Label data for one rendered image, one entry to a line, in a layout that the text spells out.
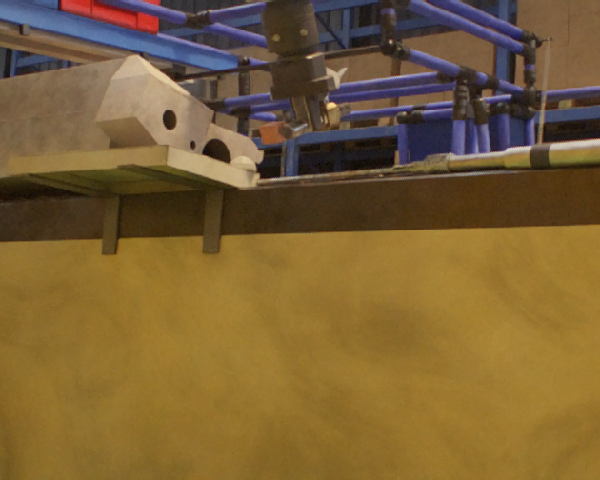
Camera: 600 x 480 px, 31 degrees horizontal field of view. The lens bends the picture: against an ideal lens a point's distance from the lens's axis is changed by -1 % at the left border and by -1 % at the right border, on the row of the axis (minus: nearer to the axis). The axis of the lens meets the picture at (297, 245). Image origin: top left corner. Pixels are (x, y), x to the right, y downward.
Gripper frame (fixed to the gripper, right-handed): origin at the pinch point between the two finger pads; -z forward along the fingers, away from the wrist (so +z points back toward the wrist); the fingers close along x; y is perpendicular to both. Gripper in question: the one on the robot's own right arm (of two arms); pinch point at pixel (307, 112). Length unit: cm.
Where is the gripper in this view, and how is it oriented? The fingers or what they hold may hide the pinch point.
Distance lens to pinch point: 182.6
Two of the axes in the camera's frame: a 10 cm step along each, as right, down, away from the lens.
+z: -1.9, -9.5, -2.4
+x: -8.1, 0.2, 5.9
